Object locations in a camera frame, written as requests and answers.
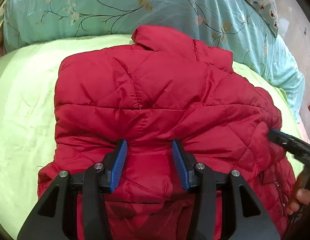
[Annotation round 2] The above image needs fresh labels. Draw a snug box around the red quilted puffer jacket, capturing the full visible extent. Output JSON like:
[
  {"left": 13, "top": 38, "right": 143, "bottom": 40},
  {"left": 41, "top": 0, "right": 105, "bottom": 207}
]
[{"left": 38, "top": 25, "right": 295, "bottom": 239}]

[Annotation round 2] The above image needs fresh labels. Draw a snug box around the person's right hand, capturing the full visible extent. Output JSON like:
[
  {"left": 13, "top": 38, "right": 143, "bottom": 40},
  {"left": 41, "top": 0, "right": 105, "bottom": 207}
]
[{"left": 286, "top": 174, "right": 310, "bottom": 216}]

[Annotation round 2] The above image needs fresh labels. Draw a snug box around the light green bed sheet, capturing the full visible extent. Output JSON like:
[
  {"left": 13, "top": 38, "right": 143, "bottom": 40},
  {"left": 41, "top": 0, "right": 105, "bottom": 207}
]
[{"left": 0, "top": 34, "right": 310, "bottom": 240}]

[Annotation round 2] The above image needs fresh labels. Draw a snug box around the teal floral quilt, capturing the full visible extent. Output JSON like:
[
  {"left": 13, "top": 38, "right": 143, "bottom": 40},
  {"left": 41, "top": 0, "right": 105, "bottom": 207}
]
[{"left": 3, "top": 0, "right": 305, "bottom": 117}]

